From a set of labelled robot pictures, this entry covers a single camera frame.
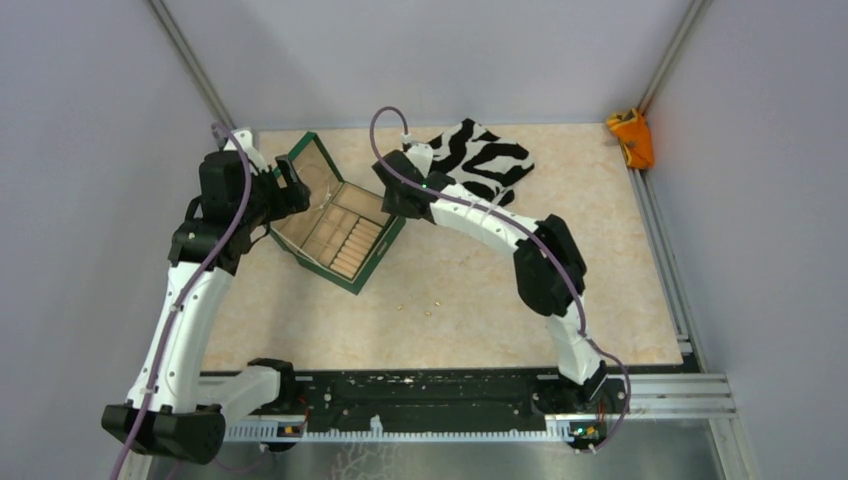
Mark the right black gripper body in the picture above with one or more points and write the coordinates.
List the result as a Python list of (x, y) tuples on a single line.
[(391, 205)]

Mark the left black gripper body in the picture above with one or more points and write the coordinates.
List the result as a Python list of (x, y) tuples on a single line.
[(272, 202)]

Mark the green jewelry box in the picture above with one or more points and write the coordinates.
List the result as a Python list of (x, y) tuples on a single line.
[(315, 166)]

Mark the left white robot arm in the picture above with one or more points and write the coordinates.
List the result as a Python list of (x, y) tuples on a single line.
[(168, 412)]

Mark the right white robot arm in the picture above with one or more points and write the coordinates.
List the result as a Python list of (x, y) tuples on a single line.
[(549, 267)]

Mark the zebra pattern cloth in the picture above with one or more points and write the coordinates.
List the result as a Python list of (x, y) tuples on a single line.
[(487, 165)]

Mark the orange cloth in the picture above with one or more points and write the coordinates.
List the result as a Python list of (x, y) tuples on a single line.
[(633, 133)]

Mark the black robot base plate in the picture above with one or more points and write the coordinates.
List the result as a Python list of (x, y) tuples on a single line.
[(441, 400)]

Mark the white cable duct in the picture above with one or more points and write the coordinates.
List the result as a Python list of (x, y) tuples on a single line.
[(272, 430)]

